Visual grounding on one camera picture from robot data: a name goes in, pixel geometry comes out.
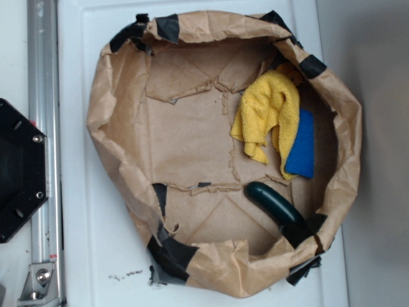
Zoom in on dark green plastic pickle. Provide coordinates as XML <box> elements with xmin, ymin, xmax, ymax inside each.
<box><xmin>244</xmin><ymin>181</ymin><xmax>313</xmax><ymax>249</ymax></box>

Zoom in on brown paper bag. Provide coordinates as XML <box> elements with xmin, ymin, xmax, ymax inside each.
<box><xmin>87</xmin><ymin>11</ymin><xmax>362</xmax><ymax>298</ymax></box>

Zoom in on yellow microfiber cloth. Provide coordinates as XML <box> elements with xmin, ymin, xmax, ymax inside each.
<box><xmin>230</xmin><ymin>62</ymin><xmax>304</xmax><ymax>180</ymax></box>

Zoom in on blue sponge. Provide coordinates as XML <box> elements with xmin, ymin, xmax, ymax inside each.
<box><xmin>284</xmin><ymin>109</ymin><xmax>315</xmax><ymax>178</ymax></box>

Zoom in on aluminium extrusion rail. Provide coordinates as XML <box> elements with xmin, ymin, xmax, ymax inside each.
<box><xmin>27</xmin><ymin>1</ymin><xmax>66</xmax><ymax>306</ymax></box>

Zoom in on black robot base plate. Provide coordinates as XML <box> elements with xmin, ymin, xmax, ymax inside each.
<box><xmin>1</xmin><ymin>98</ymin><xmax>48</xmax><ymax>244</ymax></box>

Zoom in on metal corner bracket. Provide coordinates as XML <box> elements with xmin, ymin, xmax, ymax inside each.
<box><xmin>17</xmin><ymin>262</ymin><xmax>59</xmax><ymax>306</ymax></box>

